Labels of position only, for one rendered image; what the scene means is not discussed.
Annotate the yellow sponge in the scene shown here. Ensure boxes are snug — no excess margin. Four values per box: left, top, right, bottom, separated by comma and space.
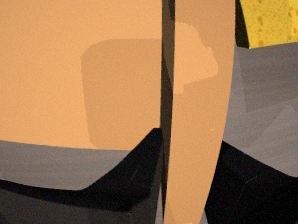
235, 0, 298, 49

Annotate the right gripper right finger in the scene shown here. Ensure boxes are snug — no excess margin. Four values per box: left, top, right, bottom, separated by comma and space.
204, 140, 298, 224

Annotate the orange tray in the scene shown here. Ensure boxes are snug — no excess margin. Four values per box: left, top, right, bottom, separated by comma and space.
0, 0, 235, 224

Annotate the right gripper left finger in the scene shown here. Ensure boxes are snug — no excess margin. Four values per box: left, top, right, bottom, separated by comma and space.
0, 128, 164, 224

